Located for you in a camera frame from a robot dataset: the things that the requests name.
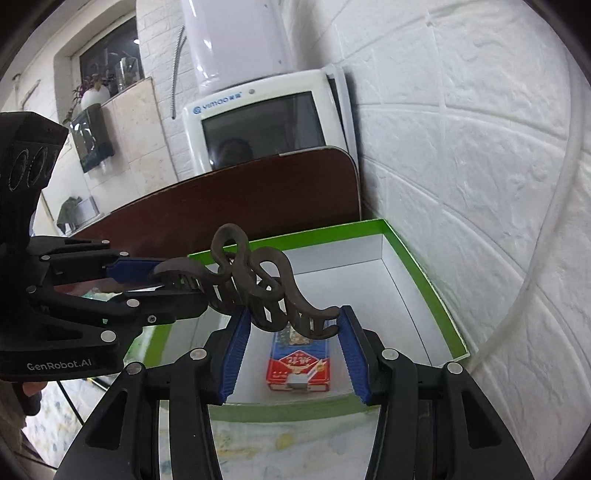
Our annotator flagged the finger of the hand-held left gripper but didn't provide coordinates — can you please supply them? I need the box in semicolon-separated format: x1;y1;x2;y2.
27;285;209;348
33;237;163;291

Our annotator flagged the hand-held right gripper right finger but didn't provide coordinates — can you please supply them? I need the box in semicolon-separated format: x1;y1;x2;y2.
337;305;536;480

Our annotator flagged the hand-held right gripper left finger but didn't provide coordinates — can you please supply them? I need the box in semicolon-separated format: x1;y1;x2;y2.
55;307;252;480

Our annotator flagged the green cardboard box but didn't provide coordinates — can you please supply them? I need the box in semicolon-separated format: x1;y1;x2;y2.
122;218;472;423

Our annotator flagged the brown hair claw clip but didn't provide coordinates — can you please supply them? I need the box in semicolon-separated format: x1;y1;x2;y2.
152;224;343;340

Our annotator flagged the person's left hand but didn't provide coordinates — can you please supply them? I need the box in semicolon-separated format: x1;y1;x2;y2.
13;381;48;416

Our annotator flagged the red playing card box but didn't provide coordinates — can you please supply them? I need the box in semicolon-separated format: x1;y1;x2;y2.
266;325;331;393

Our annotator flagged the grey cloth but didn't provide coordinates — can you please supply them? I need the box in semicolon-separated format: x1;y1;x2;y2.
56;196;85;234

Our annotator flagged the patterned tablecloth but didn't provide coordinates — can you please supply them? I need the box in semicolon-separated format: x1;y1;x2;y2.
28;378;382;480

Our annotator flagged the brown folding tabletop board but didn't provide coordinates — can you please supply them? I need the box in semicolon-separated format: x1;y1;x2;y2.
69;147;362;272

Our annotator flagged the beige marble slab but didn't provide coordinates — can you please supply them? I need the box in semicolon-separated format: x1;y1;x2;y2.
100;76;180;195

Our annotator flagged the glass tank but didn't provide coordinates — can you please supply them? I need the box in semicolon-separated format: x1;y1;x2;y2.
68;104;116;174

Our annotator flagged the white water purifier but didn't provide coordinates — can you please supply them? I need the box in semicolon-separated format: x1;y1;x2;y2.
181;68;359;179

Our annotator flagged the potted plant in white pot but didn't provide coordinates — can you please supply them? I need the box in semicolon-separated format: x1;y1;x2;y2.
68;73;112;121

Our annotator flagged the dark window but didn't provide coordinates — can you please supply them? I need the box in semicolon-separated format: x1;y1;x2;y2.
78;16;147;94

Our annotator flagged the white water heater tank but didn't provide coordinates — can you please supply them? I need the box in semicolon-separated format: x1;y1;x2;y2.
179;0;297;94

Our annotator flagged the white flat board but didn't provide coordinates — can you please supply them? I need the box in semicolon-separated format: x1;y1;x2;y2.
323;65;362;220

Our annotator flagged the white plastic tube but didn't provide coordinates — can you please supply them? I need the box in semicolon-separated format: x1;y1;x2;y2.
466;124;591;366

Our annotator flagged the metal flexible hose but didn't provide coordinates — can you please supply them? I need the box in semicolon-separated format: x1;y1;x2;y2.
168;34;187;121

